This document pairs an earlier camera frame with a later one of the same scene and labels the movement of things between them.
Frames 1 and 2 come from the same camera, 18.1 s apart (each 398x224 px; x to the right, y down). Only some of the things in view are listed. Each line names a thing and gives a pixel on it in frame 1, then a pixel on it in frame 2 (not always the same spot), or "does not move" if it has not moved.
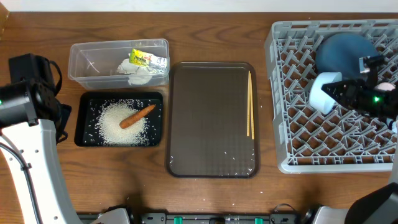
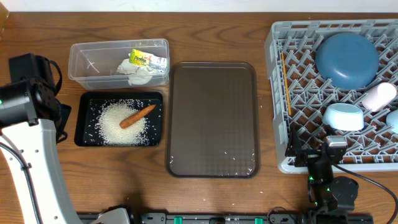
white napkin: (138, 74) does not move
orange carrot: (136, 116) does not move
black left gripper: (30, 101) does not move
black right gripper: (352, 95) → (310, 155)
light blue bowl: (321, 100) → (344, 116)
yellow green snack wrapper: (149, 60) does not move
